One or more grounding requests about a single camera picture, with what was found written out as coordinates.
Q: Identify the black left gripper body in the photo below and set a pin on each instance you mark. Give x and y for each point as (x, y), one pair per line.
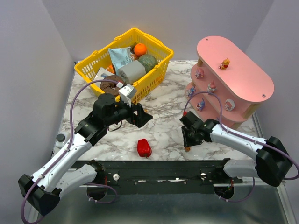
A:
(135, 115)

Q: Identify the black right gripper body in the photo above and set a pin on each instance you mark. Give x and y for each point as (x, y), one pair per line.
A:
(187, 139)

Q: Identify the red bell pepper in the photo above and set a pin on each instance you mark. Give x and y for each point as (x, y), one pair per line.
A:
(143, 148)

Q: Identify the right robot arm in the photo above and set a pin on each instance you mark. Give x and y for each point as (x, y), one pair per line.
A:
(269, 160)

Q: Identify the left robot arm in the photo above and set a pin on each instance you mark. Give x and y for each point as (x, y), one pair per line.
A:
(40, 189)

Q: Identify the pink three-tier shelf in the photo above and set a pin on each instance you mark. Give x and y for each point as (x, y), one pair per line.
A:
(243, 81)

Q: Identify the yellow plastic shopping basket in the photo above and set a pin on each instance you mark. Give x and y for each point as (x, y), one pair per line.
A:
(89, 67)

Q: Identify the grey paper towel roll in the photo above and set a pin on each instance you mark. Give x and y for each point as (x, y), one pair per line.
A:
(131, 72)

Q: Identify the orange fruit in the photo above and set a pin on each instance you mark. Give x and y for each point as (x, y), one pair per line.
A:
(140, 49)
(111, 69)

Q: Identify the light blue chips bag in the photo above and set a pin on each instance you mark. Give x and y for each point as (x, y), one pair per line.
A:
(120, 57)

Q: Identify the green melon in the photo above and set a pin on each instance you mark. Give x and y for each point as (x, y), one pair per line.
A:
(148, 61)

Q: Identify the white bottle black cap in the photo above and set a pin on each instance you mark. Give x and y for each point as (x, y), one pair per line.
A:
(61, 139)

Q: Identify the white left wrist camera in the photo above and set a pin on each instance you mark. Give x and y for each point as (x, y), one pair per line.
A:
(126, 94)

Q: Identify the white package blue handle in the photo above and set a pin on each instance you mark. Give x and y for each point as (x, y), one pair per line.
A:
(101, 75)

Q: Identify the black mounting rail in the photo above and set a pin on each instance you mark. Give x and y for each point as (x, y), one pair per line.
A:
(163, 177)

